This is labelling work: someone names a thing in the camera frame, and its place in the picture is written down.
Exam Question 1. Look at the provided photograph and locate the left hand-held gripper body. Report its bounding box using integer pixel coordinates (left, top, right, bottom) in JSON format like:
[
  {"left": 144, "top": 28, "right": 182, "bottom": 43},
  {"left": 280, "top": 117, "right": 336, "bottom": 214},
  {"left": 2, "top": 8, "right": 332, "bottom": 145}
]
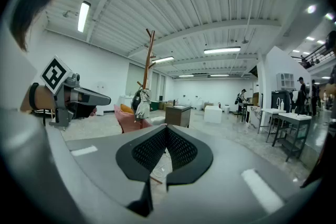
[{"left": 40, "top": 55, "right": 81, "bottom": 131}]

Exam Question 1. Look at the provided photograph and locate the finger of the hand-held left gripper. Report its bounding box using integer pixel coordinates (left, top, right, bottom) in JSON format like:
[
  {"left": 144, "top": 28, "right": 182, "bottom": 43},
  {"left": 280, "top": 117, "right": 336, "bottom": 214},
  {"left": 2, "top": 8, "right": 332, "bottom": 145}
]
[
  {"left": 74, "top": 87, "right": 112, "bottom": 106},
  {"left": 70, "top": 101, "right": 98, "bottom": 120}
]

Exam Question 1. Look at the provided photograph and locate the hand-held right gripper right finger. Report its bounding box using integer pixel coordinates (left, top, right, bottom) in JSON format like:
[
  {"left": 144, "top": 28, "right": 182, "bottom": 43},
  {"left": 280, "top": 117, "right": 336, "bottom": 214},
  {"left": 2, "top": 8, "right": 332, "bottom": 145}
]
[{"left": 166, "top": 124, "right": 214, "bottom": 192}]

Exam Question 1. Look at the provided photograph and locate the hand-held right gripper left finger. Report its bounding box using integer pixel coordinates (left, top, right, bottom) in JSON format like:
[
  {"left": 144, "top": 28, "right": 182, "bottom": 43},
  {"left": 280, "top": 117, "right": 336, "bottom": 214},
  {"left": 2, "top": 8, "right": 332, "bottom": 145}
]
[{"left": 115, "top": 125, "right": 169, "bottom": 218}]

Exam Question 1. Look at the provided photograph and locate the beige folding umbrella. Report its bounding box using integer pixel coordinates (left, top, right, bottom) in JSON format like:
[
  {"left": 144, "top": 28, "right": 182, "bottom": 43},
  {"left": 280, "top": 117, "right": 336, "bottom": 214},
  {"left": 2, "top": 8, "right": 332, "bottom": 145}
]
[{"left": 135, "top": 88, "right": 153, "bottom": 122}]

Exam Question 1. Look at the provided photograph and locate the wooden coat rack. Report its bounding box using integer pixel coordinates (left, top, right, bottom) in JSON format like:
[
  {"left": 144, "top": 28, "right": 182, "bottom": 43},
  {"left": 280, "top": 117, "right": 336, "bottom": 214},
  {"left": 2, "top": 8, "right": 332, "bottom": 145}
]
[{"left": 136, "top": 28, "right": 163, "bottom": 185}]

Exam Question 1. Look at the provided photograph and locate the person's left forearm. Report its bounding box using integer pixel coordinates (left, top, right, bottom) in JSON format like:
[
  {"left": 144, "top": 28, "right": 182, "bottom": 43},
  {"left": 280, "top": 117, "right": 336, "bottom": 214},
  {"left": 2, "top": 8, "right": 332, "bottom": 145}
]
[{"left": 20, "top": 83, "right": 56, "bottom": 113}]

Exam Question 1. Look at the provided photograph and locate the egg-shaped floor cushion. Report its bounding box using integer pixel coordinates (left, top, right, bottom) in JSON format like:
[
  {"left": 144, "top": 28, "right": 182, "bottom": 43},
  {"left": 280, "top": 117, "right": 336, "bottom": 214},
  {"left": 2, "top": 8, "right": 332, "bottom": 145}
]
[{"left": 150, "top": 116, "right": 166, "bottom": 126}]

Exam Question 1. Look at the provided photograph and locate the pink blanket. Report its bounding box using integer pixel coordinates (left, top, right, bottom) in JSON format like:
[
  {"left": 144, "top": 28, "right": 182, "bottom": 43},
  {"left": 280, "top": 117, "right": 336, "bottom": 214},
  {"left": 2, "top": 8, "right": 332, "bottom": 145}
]
[{"left": 113, "top": 104, "right": 153, "bottom": 134}]

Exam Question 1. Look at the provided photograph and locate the orange cushion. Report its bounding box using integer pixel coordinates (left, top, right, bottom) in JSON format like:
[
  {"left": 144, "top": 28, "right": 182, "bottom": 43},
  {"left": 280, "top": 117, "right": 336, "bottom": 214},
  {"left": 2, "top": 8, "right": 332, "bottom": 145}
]
[{"left": 120, "top": 103, "right": 134, "bottom": 115}]

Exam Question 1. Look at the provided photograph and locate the black wristband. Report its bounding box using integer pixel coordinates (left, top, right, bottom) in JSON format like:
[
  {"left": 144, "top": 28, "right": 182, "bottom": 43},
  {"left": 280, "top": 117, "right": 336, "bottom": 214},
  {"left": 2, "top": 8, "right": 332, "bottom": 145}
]
[{"left": 28, "top": 82, "right": 40, "bottom": 111}]

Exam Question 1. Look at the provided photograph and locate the brown sink cabinet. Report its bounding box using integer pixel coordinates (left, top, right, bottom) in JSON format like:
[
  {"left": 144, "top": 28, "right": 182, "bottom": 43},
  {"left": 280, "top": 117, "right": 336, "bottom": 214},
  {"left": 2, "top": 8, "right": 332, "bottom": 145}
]
[{"left": 165, "top": 104, "right": 192, "bottom": 129}]

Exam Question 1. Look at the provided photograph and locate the dark grey bag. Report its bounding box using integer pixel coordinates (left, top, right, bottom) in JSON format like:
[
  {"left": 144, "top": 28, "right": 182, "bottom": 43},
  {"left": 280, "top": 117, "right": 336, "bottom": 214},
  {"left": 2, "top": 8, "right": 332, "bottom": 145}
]
[{"left": 131, "top": 90, "right": 142, "bottom": 111}]

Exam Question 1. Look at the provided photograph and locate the person's white shirt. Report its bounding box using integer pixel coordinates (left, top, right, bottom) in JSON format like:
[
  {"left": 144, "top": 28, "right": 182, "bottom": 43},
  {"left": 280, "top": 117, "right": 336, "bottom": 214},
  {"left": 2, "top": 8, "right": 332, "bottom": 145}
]
[{"left": 1, "top": 0, "right": 39, "bottom": 111}]

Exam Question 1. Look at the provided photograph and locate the white box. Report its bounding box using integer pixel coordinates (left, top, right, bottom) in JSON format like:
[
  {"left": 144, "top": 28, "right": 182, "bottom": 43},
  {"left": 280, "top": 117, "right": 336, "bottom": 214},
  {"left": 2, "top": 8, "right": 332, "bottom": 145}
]
[{"left": 204, "top": 105, "right": 223, "bottom": 124}]

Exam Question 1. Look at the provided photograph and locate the black cabinet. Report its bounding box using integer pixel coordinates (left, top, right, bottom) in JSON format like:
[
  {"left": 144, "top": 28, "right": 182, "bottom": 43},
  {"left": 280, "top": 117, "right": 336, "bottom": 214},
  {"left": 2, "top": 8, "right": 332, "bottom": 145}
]
[{"left": 271, "top": 90, "right": 292, "bottom": 110}]

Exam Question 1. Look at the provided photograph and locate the white glass-door cabinet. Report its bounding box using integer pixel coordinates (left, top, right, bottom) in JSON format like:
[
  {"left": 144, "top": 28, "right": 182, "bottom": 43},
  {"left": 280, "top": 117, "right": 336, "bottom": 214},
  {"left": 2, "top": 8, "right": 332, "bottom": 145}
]
[{"left": 276, "top": 72, "right": 295, "bottom": 90}]

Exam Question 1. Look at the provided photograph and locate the white metal-frame table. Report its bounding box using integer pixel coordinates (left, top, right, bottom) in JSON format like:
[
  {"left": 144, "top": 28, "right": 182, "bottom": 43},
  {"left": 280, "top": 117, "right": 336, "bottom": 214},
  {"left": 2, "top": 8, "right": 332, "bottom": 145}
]
[{"left": 258, "top": 108, "right": 287, "bottom": 143}]

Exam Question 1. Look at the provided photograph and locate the grey metal-frame table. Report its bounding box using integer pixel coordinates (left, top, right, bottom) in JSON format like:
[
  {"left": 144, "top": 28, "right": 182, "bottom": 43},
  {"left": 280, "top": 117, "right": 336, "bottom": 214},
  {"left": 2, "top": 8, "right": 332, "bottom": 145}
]
[{"left": 271, "top": 112, "right": 312, "bottom": 162}]

